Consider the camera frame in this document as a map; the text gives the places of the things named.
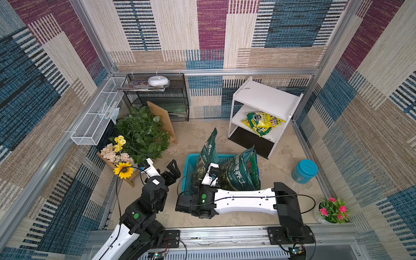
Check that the white wire wall basket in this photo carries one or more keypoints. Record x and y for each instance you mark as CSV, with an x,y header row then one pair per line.
x,y
94,123

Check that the white round device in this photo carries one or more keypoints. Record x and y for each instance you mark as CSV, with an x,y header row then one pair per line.
x,y
157,81

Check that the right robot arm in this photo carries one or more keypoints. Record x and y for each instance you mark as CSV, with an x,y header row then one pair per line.
x,y
279,200

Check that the green yellow fertilizer bag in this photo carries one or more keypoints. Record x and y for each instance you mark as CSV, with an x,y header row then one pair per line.
x,y
260,122

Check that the teal round container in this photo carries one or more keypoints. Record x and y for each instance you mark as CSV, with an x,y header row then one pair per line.
x,y
305,171

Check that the yellow sunflower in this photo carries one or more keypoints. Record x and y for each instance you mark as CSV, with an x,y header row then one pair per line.
x,y
124,170

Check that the small yellow flowers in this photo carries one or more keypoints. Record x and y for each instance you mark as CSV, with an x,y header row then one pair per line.
x,y
119,143

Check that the teal plastic basket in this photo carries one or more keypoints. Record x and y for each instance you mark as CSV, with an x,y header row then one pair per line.
x,y
191,166

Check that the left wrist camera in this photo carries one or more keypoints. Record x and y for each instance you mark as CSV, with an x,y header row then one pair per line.
x,y
148,168

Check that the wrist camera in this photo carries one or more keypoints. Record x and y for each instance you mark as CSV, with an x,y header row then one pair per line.
x,y
148,168
211,176

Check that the wooden board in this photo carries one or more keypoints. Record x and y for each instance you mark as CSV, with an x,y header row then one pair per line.
x,y
165,120

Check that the green leafy artificial plant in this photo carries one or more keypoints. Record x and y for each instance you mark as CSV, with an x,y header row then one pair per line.
x,y
144,138

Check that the pink flower pot plant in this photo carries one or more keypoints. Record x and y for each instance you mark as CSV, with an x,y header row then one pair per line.
x,y
332,211

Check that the black wire mesh rack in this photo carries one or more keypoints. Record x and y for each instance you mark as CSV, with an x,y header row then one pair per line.
x,y
174,98

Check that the dark green soil bag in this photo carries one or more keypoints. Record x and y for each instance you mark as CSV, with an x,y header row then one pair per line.
x,y
207,156
234,174

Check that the green blue pink soil bag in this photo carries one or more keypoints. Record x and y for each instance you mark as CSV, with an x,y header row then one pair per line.
x,y
254,171

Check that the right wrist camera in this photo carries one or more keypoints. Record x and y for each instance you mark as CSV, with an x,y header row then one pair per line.
x,y
211,176

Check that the magazine on rack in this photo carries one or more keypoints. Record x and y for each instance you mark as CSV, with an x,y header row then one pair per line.
x,y
142,86

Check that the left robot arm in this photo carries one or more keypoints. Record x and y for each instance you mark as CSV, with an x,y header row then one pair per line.
x,y
138,230

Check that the pale pink flower bouquet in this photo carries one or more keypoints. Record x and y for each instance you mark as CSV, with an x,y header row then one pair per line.
x,y
115,154

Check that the white metal shelf unit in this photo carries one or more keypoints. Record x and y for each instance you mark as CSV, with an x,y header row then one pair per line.
x,y
256,97

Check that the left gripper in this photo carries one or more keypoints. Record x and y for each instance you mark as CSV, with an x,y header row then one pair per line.
x,y
174,172

